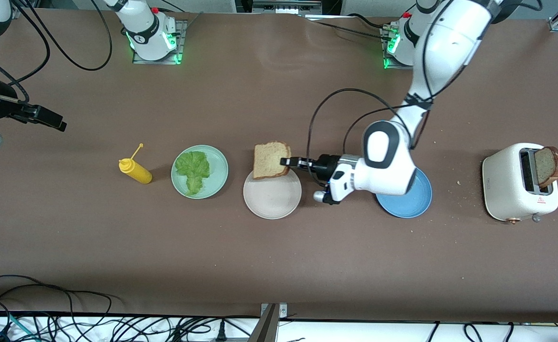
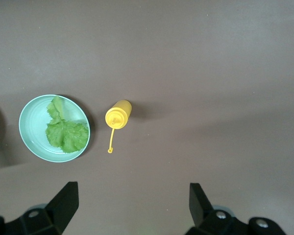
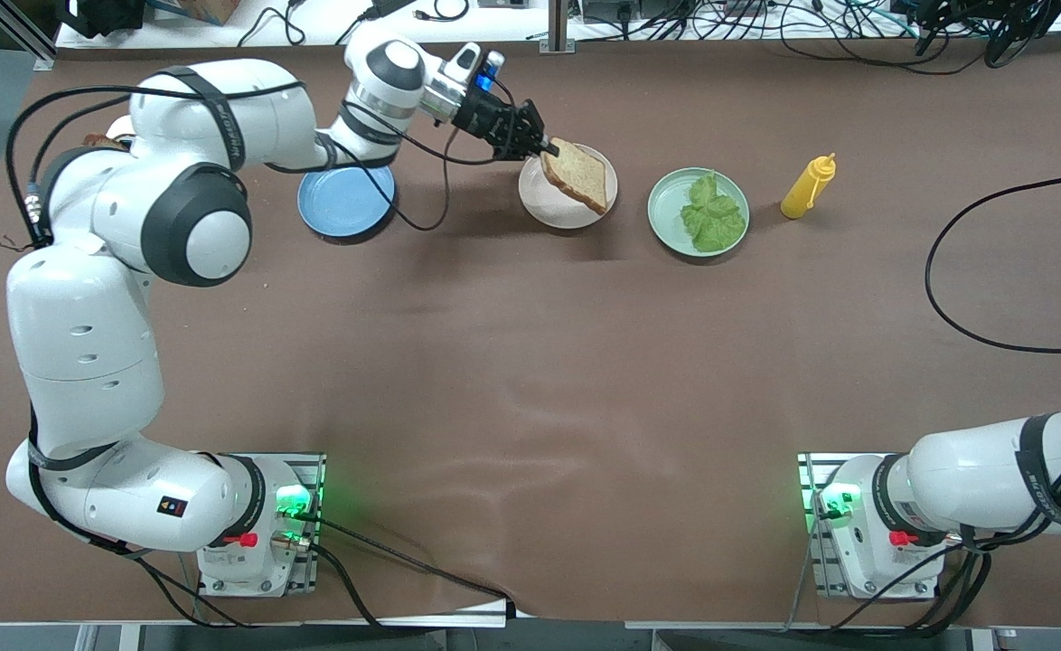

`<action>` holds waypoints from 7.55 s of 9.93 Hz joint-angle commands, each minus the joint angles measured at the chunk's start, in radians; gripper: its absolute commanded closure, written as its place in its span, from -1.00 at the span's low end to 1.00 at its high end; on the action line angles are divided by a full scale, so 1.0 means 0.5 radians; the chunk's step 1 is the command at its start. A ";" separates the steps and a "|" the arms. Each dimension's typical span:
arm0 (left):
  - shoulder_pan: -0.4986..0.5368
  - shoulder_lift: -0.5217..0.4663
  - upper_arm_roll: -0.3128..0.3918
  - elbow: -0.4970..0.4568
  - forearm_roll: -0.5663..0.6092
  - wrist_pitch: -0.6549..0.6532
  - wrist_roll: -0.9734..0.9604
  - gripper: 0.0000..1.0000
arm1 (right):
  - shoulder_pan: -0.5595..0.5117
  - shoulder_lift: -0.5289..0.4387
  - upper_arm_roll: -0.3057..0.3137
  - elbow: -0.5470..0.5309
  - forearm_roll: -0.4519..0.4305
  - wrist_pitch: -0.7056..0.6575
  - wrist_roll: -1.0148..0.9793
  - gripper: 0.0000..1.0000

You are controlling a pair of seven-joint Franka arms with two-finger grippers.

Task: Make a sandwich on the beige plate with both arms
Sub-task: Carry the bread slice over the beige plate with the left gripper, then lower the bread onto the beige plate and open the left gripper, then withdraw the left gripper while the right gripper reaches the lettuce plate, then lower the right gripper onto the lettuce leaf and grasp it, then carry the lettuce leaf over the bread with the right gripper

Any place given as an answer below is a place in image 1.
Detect brown bread slice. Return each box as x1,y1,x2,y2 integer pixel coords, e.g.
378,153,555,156
534,146,558,187
252,141,292,180

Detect black cable to arm base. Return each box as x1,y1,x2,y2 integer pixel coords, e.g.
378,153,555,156
308,20,389,39
346,13,394,30

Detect cream white toaster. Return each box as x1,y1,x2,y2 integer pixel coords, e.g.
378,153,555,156
481,142,558,224

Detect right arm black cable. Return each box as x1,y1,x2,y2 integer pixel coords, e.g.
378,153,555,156
20,0,113,72
0,47,51,103

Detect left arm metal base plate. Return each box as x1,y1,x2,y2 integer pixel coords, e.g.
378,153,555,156
380,26,415,71

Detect yellow mustard squeeze bottle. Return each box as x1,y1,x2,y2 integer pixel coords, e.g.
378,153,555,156
118,143,153,185

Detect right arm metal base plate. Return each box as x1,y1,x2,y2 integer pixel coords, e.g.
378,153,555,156
132,19,185,65

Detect aluminium beam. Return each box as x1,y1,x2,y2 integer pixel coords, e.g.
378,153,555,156
248,304,279,342

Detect green lettuce leaf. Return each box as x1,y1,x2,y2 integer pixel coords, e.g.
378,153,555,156
174,151,211,196

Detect black cable over table edge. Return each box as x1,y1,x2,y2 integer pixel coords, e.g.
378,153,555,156
0,275,114,318

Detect teal cable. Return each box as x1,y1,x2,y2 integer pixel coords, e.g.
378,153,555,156
0,309,39,342

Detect light green plate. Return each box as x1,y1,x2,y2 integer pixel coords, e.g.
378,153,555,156
171,144,229,200

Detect blue plate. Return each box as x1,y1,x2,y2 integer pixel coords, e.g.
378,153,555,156
375,167,433,219

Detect silver metal device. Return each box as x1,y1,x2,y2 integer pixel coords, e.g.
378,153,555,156
252,0,323,14

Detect beige plate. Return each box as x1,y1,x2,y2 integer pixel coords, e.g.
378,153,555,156
243,167,302,220

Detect small metal bracket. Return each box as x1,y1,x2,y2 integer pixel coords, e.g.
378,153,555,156
261,303,288,318

